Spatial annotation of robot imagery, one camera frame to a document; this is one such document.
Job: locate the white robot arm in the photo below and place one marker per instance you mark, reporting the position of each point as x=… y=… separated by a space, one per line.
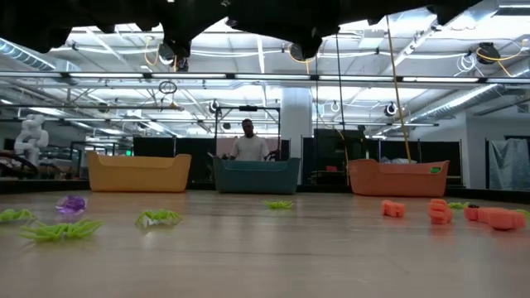
x=31 y=138

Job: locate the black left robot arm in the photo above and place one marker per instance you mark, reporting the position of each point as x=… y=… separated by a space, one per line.
x=33 y=20

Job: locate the person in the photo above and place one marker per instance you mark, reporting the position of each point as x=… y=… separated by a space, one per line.
x=249 y=149

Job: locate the black partition panel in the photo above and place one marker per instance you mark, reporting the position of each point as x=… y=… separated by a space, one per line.
x=435 y=151
x=198 y=157

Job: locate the small red box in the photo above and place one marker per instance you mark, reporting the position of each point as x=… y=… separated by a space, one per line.
x=331 y=168

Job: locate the teal plastic bin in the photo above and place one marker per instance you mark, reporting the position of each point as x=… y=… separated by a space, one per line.
x=256 y=178

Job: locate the yellow plastic bin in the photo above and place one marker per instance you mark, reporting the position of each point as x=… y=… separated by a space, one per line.
x=136 y=174

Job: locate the orange plastic bin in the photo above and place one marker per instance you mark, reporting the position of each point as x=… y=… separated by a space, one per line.
x=397 y=180

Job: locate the grey cover sheet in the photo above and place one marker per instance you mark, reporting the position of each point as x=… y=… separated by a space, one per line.
x=510 y=163

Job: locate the black workstation frame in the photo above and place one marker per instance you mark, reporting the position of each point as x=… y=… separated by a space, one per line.
x=247 y=108

